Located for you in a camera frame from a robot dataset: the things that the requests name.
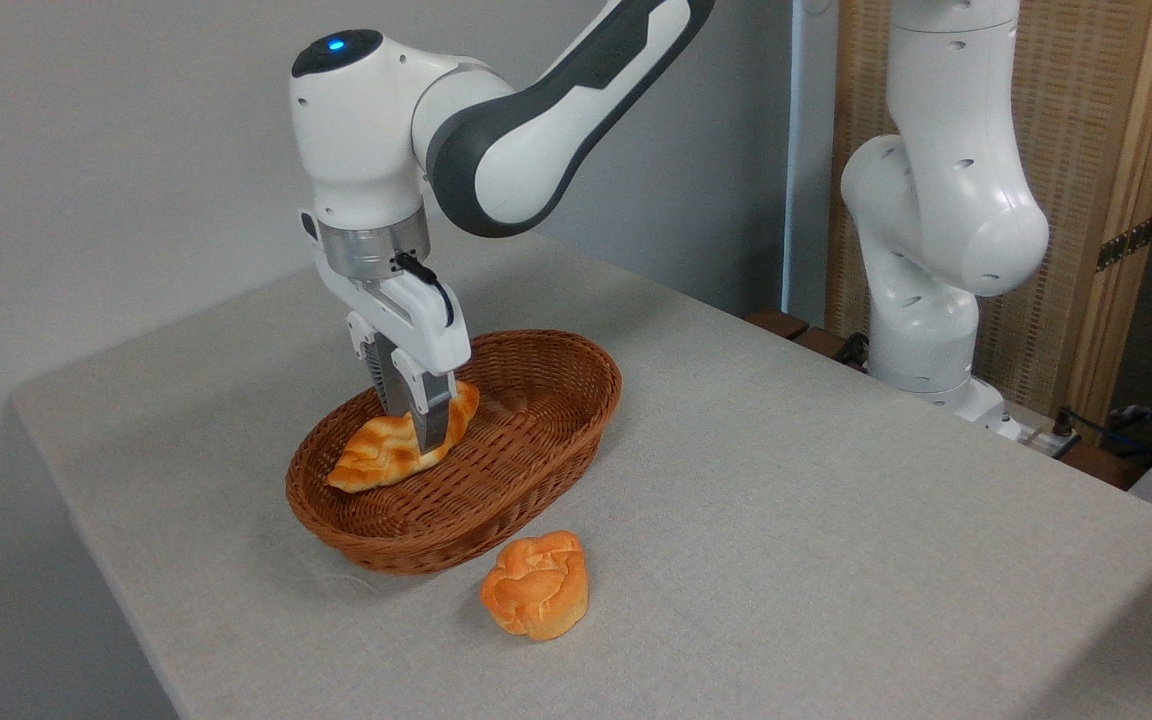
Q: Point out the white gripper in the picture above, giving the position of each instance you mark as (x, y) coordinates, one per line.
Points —
(416, 320)

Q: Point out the long striped bread loaf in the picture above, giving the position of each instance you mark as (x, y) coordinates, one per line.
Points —
(376, 455)

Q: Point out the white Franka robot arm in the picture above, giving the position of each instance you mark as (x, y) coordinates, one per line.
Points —
(936, 200)

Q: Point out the round orange bread roll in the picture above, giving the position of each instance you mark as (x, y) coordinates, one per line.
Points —
(536, 588)

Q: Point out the brown oval wicker basket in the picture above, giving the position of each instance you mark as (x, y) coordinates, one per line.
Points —
(536, 450)

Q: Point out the grey tablecloth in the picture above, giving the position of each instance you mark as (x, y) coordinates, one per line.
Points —
(786, 520)

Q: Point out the white power strip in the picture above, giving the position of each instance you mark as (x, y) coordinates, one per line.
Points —
(1041, 438)

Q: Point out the wooden folding screen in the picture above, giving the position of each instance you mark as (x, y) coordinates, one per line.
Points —
(1086, 120)

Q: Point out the metal screen hinge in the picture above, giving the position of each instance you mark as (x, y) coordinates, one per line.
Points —
(1126, 243)

